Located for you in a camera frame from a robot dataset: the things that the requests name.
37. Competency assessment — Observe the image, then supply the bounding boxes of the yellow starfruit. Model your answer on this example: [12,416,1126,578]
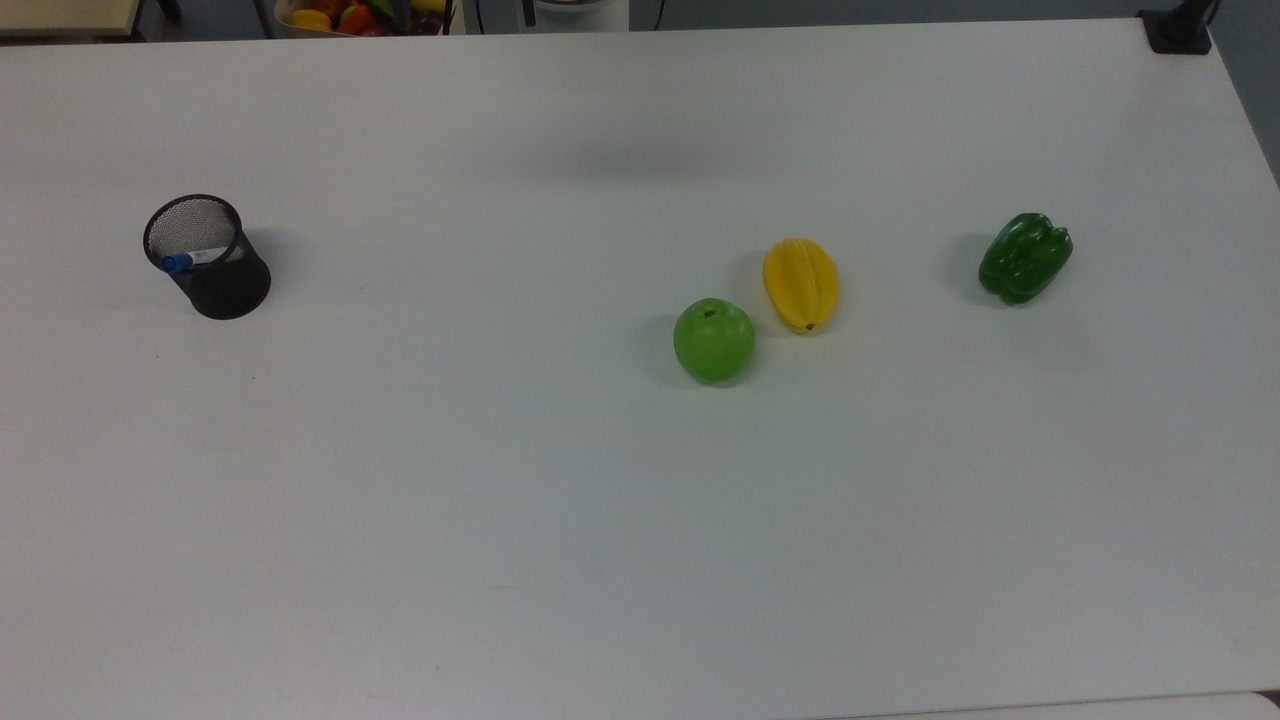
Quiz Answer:
[762,237,840,335]

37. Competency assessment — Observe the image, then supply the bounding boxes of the wooden side table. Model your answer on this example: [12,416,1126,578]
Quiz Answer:
[0,0,143,40]

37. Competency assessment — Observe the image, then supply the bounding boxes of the basket of toy fruit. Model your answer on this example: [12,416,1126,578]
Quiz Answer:
[274,0,457,39]

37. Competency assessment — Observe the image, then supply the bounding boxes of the green bell pepper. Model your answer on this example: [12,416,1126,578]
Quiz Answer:
[978,212,1074,306]

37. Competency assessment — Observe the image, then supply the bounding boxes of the green apple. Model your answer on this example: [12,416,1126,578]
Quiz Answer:
[672,297,757,385]

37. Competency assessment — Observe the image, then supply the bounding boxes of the black mesh pen holder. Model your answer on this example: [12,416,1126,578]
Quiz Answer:
[143,194,272,321]

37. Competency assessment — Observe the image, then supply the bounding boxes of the black table clamp mount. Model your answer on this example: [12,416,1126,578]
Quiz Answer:
[1138,0,1218,55]

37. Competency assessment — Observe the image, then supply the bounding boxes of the white marker pen blue cap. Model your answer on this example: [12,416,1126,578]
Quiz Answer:
[163,247,234,274]

